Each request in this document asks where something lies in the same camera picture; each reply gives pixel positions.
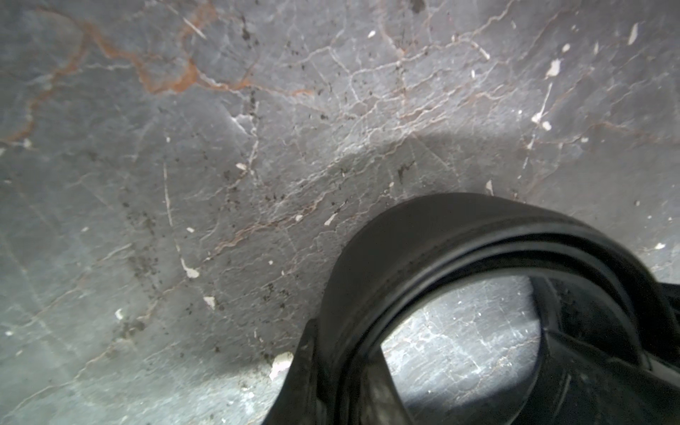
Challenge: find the black belt with dark buckle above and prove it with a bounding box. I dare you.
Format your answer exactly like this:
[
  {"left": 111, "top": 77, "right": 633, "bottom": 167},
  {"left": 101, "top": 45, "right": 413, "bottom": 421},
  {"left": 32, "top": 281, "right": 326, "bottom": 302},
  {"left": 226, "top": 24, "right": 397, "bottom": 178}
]
[{"left": 312, "top": 192, "right": 680, "bottom": 425}]

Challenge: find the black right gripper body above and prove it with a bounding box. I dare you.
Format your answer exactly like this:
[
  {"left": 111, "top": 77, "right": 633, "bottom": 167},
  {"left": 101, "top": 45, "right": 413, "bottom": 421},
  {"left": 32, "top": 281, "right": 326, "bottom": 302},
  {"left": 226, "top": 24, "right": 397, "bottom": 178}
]
[{"left": 512, "top": 280, "right": 680, "bottom": 425}]

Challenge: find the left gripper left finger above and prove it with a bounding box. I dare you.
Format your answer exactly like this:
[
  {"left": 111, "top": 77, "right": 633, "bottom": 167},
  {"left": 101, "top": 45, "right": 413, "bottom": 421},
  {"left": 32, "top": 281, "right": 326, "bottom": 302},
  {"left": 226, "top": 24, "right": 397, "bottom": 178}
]
[{"left": 263, "top": 319, "right": 326, "bottom": 425}]

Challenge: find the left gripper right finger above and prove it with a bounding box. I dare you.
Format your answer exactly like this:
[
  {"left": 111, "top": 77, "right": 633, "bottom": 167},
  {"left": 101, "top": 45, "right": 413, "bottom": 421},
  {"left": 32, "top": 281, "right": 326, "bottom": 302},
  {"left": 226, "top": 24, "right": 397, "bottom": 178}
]
[{"left": 361, "top": 350, "right": 414, "bottom": 425}]

